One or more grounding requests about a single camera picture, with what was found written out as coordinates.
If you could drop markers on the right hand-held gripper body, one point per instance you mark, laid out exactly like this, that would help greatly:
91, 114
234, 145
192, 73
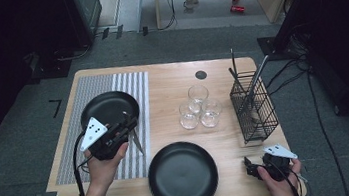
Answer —
278, 167

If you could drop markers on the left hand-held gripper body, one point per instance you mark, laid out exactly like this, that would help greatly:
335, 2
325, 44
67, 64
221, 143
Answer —
104, 143

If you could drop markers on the silver table knife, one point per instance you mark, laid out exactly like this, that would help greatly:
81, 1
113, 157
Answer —
138, 144

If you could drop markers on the black plate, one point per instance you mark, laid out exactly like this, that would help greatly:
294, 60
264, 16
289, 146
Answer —
109, 106
182, 177

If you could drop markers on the person's right hand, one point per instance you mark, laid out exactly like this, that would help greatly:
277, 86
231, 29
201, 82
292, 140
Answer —
288, 191

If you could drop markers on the person's left hand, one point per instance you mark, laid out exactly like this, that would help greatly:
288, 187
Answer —
104, 173

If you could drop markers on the grey striped placemat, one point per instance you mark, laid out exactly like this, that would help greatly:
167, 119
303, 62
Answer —
72, 157

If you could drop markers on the clear drinking glass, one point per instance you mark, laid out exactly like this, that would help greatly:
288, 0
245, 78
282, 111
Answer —
211, 117
188, 119
198, 94

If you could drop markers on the black table grommet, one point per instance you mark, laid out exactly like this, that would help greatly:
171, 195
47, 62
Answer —
201, 75

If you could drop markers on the black floor tape strip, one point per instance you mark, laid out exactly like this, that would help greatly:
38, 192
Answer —
145, 30
119, 31

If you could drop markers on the black stand base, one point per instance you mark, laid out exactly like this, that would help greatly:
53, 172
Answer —
268, 47
51, 67

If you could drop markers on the dark cabinet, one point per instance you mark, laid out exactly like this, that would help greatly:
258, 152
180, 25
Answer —
84, 11

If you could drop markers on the white cup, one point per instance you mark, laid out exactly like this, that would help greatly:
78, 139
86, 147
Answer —
190, 2

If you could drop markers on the red can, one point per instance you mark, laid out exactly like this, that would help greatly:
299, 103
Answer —
237, 9

